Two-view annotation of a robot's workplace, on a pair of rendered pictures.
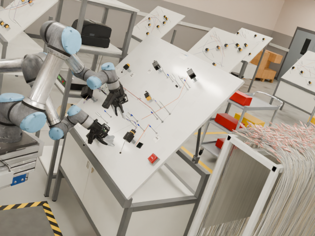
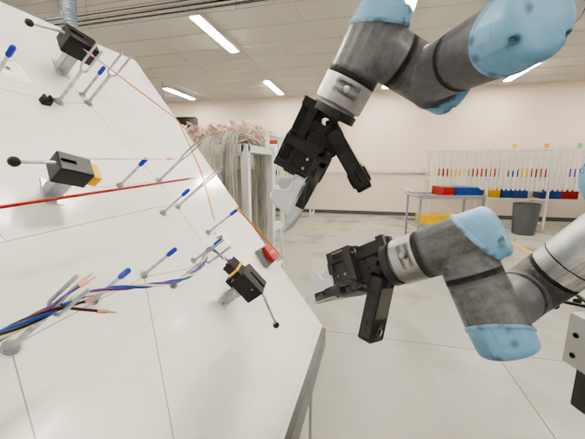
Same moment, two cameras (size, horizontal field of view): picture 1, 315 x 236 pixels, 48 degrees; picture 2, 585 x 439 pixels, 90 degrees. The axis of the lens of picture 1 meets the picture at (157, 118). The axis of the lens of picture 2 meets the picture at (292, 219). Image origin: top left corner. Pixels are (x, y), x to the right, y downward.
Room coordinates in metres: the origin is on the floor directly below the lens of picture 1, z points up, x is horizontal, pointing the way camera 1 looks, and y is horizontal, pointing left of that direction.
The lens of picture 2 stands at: (2.38, 0.65, 1.36)
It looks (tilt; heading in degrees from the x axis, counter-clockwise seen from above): 10 degrees down; 233
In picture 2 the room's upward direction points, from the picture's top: straight up
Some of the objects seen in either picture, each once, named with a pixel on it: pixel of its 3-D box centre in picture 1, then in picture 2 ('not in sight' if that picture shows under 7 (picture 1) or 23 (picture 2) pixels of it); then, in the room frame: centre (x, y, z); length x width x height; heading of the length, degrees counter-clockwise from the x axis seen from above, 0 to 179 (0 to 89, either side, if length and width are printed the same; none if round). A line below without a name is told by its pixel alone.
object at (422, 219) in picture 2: not in sight; (436, 224); (-1.69, -1.41, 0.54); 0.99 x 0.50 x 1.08; 141
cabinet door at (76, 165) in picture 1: (75, 161); not in sight; (2.51, 0.53, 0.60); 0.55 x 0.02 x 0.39; 38
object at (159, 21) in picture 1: (149, 41); not in sight; (8.52, 0.70, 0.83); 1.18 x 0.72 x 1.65; 38
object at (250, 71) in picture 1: (239, 58); not in sight; (10.51, -1.80, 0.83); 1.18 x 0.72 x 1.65; 42
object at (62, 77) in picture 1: (77, 80); not in sight; (3.06, 0.80, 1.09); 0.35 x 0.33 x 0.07; 38
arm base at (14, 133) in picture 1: (7, 127); not in sight; (1.60, 0.72, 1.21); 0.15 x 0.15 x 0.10
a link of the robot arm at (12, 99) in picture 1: (11, 106); not in sight; (1.60, 0.71, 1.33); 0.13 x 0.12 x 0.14; 62
